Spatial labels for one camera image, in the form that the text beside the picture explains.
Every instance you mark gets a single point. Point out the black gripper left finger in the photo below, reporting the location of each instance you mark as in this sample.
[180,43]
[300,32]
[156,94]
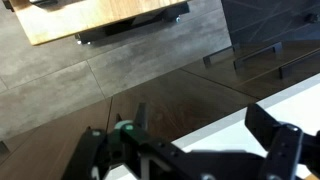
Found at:
[96,156]

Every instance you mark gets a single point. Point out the black table base frame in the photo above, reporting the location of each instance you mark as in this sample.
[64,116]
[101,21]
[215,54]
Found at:
[133,25]

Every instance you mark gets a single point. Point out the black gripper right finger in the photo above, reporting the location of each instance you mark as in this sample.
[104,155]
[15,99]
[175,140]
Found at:
[283,150]

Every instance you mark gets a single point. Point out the dark wood base cabinet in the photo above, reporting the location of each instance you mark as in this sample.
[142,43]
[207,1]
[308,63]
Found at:
[186,100]

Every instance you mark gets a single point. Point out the light wooden table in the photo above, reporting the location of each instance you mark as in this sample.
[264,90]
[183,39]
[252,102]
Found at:
[83,16]

